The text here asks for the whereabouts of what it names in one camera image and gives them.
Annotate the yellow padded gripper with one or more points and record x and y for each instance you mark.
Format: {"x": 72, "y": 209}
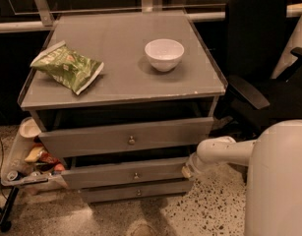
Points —
{"x": 194, "y": 166}

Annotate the grey drawer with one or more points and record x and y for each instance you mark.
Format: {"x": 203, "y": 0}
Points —
{"x": 138, "y": 166}
{"x": 136, "y": 191}
{"x": 126, "y": 137}

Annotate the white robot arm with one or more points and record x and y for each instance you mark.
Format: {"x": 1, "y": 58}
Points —
{"x": 274, "y": 185}

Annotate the grey drawer cabinet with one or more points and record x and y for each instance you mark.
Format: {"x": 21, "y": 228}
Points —
{"x": 128, "y": 90}

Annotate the grey bottom drawer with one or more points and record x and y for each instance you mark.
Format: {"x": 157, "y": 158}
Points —
{"x": 136, "y": 191}

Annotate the grey top drawer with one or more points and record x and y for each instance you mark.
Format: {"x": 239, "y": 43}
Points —
{"x": 126, "y": 137}

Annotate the red snack packet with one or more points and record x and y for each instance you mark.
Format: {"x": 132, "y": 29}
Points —
{"x": 48, "y": 158}

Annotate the green chip bag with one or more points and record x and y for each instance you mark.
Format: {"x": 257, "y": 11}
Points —
{"x": 67, "y": 67}

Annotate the yellow snack packet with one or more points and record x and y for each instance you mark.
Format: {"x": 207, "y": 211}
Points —
{"x": 34, "y": 155}

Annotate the white bowl in bin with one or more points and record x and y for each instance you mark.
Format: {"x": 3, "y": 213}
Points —
{"x": 29, "y": 129}

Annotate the clear plastic bin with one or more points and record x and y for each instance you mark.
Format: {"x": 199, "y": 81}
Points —
{"x": 39, "y": 175}

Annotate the black office chair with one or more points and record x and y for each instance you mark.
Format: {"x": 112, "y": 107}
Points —
{"x": 255, "y": 31}

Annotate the soda can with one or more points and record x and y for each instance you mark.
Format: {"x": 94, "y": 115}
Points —
{"x": 14, "y": 175}

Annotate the black stand leg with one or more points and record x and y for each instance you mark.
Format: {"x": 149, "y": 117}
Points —
{"x": 5, "y": 223}

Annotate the metal railing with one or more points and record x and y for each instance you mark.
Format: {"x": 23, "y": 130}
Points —
{"x": 37, "y": 15}

